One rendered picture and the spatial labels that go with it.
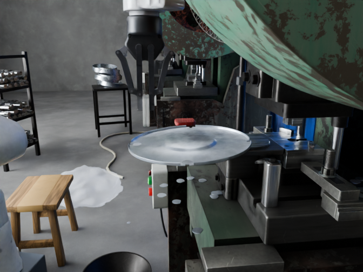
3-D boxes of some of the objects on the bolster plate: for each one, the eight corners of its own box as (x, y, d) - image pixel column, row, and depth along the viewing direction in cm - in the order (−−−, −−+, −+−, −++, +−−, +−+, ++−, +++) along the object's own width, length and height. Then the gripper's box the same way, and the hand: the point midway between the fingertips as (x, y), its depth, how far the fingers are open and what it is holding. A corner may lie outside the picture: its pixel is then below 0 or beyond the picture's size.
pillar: (331, 169, 72) (340, 109, 68) (325, 166, 74) (334, 107, 70) (340, 169, 72) (349, 109, 68) (334, 165, 74) (343, 107, 70)
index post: (264, 208, 61) (268, 161, 58) (259, 200, 64) (262, 156, 61) (279, 206, 61) (283, 161, 59) (272, 199, 64) (276, 155, 61)
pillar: (297, 147, 87) (302, 97, 83) (293, 144, 89) (298, 95, 85) (304, 147, 88) (310, 96, 84) (301, 144, 90) (306, 95, 86)
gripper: (173, 18, 71) (173, 121, 77) (114, 16, 69) (119, 121, 76) (176, 15, 64) (175, 128, 70) (111, 13, 62) (116, 129, 69)
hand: (146, 110), depth 72 cm, fingers closed
